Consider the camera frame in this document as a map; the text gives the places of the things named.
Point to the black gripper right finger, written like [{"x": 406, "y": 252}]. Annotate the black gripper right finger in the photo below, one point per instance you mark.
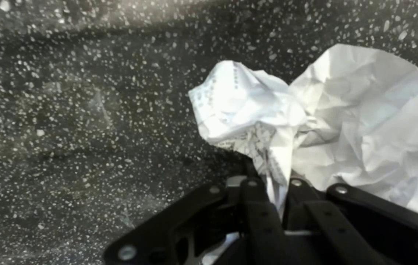
[{"x": 345, "y": 225}]

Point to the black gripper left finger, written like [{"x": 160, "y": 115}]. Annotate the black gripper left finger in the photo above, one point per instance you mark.
[{"x": 253, "y": 221}]

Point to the large printed paper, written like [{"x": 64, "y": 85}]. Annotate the large printed paper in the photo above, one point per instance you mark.
[{"x": 356, "y": 108}]

